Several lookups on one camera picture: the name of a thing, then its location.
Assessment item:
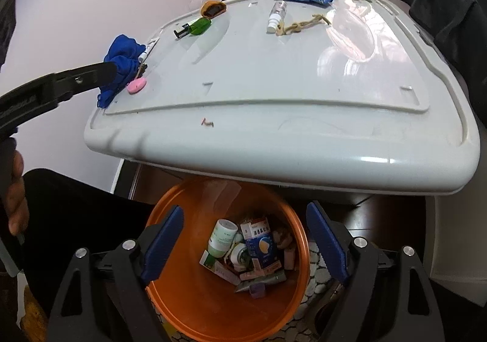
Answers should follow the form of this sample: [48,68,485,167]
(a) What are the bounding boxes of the blue cloth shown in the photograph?
[97,34,148,109]

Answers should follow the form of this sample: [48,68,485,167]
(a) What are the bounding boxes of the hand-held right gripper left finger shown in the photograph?
[47,205,185,342]

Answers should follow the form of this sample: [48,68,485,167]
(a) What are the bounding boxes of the clear spray bottle white cap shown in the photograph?
[266,0,289,33]

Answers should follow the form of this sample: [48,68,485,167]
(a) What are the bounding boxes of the brown knit pouch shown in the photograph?
[200,0,228,19]

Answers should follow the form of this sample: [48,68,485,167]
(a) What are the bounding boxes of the white green bottle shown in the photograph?
[207,219,238,258]

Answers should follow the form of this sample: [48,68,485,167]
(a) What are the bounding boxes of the yellow cloth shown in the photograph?
[19,285,48,342]

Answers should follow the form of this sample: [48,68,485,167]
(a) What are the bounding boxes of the green white tube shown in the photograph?
[200,250,220,270]

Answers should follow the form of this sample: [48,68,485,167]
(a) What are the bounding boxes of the small pink box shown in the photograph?
[283,245,298,271]

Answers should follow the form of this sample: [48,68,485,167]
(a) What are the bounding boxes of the orange plastic bin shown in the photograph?
[145,176,310,334]

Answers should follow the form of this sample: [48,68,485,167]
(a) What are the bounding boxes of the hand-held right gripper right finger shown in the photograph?
[306,201,446,342]

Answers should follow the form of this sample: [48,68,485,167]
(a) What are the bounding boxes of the pink oval nail clipper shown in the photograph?
[126,78,147,95]

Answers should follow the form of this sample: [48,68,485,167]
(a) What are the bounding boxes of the blue white medicine box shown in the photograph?
[243,221,281,270]

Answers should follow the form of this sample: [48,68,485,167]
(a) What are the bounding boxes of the small white blue tube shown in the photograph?
[138,39,159,62]

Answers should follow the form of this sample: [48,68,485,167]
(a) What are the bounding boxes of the tan knotted cord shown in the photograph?
[275,14,331,38]

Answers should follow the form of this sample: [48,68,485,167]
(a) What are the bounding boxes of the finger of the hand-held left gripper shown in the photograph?
[53,61,118,101]

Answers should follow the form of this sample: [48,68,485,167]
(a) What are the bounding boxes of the small green bottle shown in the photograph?
[189,17,212,36]

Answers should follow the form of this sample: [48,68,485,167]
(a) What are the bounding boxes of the person's left hand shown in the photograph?
[5,151,30,236]

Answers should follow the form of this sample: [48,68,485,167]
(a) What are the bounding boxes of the white tube orange label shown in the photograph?
[213,264,241,285]

